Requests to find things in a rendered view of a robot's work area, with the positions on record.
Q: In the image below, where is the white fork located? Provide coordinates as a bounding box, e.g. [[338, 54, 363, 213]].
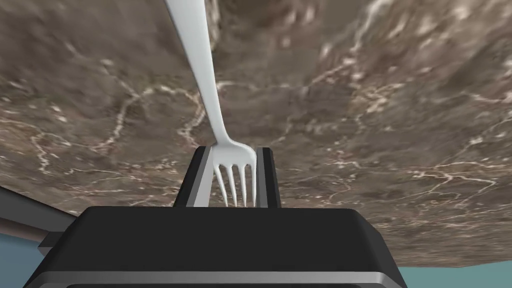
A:
[[164, 0, 258, 209]]

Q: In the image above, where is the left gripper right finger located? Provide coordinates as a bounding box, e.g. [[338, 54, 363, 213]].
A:
[[255, 147, 282, 209]]

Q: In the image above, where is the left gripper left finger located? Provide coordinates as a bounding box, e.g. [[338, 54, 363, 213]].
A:
[[172, 145, 216, 209]]

